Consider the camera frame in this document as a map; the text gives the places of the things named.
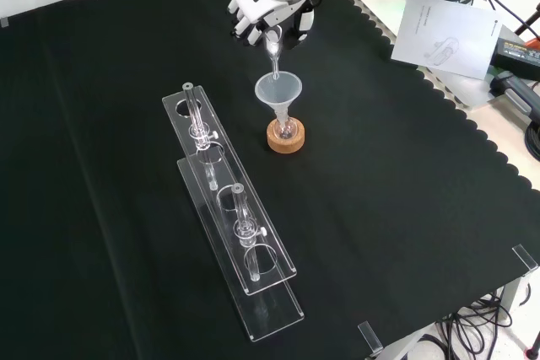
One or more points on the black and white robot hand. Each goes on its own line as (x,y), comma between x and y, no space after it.
(257,1)

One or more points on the clear plastic funnel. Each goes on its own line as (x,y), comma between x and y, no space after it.
(278,92)

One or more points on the small round-bottom glass flask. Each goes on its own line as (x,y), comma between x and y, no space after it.
(286,128)

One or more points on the clear acrylic funnel stand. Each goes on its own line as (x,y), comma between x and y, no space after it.
(253,246)

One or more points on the white printed paper sheet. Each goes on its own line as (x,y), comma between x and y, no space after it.
(447,35)

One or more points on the black bench cloth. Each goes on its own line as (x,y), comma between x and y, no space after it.
(379,187)

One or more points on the pale board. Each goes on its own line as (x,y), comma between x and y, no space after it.
(468,90)

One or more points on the grey tape piece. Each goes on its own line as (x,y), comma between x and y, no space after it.
(4,23)

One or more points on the black power adapter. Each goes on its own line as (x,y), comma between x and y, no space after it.
(516,54)

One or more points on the black tripod leg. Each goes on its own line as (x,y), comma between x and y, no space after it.
(529,18)

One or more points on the grey and black clamp tool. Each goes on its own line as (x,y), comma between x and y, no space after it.
(516,94)

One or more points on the clear cloth clip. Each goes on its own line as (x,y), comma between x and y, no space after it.
(525,256)
(370,336)

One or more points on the grey table leg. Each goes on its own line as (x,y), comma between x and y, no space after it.
(512,297)

